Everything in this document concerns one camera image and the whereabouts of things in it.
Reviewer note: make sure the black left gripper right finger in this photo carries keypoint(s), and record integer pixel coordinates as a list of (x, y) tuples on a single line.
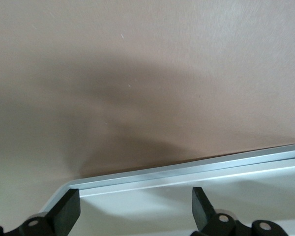
[(201, 209)]

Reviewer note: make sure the white low drawer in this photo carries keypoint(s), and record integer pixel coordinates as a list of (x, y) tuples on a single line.
[(150, 206)]

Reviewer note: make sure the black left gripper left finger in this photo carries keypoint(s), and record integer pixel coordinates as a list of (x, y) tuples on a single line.
[(64, 211)]

